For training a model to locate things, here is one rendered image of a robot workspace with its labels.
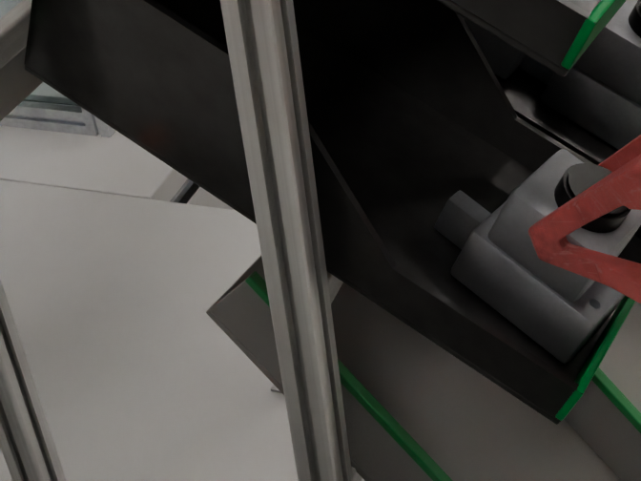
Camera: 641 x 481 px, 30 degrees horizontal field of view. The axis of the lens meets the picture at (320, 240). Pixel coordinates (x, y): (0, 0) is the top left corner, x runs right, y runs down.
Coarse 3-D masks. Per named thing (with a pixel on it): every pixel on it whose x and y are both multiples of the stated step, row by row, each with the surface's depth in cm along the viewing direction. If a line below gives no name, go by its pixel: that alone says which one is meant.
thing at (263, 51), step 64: (256, 0) 41; (256, 64) 43; (256, 128) 44; (256, 192) 46; (320, 256) 48; (0, 320) 58; (320, 320) 49; (0, 384) 59; (320, 384) 51; (320, 448) 53
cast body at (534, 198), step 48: (528, 192) 48; (576, 192) 47; (480, 240) 50; (528, 240) 48; (576, 240) 47; (624, 240) 48; (480, 288) 51; (528, 288) 50; (576, 288) 48; (528, 336) 51; (576, 336) 49
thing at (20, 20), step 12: (24, 0) 58; (12, 12) 57; (24, 12) 57; (0, 24) 56; (12, 24) 56; (24, 24) 57; (0, 36) 55; (12, 36) 56; (24, 36) 57; (0, 48) 55; (12, 48) 56; (24, 48) 57; (0, 60) 55; (336, 288) 52
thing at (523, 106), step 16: (512, 80) 64; (528, 80) 65; (512, 96) 64; (528, 96) 64; (528, 112) 63; (544, 112) 63; (544, 128) 59; (560, 128) 63; (576, 128) 63; (576, 144) 59; (592, 144) 63; (608, 144) 63; (592, 160) 59
